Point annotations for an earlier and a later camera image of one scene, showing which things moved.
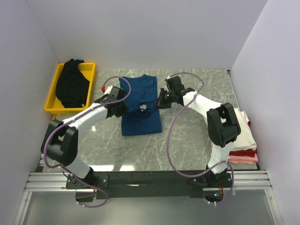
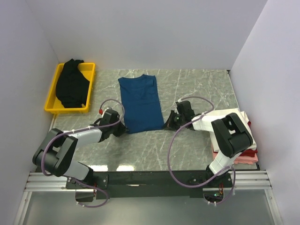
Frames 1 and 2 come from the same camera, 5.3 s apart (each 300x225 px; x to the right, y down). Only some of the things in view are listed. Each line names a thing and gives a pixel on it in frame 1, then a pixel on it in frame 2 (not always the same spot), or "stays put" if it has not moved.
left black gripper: (123, 111) to (122, 130)
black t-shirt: (72, 86) stays put
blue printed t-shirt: (143, 116) stays put
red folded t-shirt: (250, 153) stays put
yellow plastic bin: (53, 103) stays put
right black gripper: (164, 105) to (168, 124)
